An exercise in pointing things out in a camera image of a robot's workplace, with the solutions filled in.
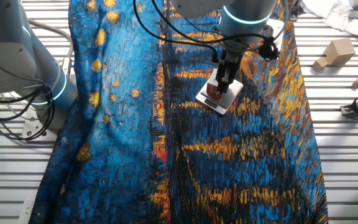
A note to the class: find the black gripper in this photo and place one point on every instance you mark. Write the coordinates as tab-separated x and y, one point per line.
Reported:
229	60

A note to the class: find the rubik's cube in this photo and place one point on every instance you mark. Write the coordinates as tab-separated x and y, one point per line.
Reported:
211	88

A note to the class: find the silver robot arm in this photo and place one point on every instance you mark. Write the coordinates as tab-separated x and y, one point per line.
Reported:
11	46

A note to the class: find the silver digital scale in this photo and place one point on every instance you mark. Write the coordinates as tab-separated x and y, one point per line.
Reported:
214	104

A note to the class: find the small wooden block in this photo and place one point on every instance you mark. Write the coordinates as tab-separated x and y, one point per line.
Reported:
320	63

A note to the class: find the large wooden block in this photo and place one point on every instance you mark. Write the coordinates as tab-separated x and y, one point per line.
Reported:
339	51

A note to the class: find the blue starry painting cloth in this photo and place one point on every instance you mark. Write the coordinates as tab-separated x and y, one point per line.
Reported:
120	140

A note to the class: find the white plastic piece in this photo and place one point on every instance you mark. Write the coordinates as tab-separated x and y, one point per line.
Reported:
26	211

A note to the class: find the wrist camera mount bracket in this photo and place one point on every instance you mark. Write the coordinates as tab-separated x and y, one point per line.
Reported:
274	29

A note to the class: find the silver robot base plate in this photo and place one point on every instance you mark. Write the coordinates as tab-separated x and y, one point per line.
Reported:
31	130

